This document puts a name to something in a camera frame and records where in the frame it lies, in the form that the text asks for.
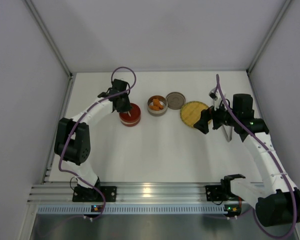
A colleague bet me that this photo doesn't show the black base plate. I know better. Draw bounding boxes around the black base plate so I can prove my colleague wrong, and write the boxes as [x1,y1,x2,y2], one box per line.
[72,185,117,203]
[205,184,239,202]

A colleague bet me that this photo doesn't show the orange fried food piece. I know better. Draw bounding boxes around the orange fried food piece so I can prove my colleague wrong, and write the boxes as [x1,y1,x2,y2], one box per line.
[149,105,161,111]

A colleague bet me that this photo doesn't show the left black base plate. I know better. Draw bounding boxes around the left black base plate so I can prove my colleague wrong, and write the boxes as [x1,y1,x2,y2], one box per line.
[72,185,117,203]

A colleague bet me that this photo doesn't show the slotted cable duct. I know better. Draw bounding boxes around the slotted cable duct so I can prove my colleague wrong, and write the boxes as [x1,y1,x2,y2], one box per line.
[37,203,242,215]

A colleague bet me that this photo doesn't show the brown-banded metal tin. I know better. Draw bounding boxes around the brown-banded metal tin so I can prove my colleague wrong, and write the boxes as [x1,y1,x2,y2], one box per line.
[147,95,168,117]

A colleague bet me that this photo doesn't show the aluminium mounting rail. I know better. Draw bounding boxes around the aluminium mounting rail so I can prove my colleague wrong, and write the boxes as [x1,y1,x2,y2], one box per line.
[27,181,300,205]

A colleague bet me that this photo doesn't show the brown round lid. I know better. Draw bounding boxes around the brown round lid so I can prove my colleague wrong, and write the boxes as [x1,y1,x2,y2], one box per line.
[165,92,186,110]

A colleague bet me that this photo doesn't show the purple cable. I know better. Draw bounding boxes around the purple cable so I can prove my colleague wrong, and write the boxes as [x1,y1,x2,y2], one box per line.
[58,66,137,221]
[204,73,299,238]

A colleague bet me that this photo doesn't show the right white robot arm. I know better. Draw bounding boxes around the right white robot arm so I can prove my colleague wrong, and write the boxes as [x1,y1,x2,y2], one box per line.
[194,92,300,227]

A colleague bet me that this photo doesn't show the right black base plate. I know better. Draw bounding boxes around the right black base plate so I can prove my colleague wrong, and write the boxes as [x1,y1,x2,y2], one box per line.
[205,184,239,202]

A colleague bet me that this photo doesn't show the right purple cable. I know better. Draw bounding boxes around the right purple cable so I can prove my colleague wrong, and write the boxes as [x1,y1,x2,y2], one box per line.
[204,73,299,238]

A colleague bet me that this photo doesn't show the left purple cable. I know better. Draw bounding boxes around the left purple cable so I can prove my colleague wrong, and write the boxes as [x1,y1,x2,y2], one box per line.
[58,66,137,221]

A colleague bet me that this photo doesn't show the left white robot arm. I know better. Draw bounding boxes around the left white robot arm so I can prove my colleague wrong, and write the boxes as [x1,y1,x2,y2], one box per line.
[54,79,134,197]

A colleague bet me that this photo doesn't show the round bamboo plate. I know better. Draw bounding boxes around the round bamboo plate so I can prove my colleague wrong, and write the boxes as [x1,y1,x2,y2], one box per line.
[179,101,209,129]

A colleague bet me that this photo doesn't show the red round lid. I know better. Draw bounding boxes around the red round lid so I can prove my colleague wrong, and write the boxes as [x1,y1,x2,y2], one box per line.
[119,103,141,118]

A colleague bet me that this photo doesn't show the metal tongs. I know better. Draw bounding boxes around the metal tongs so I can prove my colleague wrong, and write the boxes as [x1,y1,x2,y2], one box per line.
[221,125,234,143]

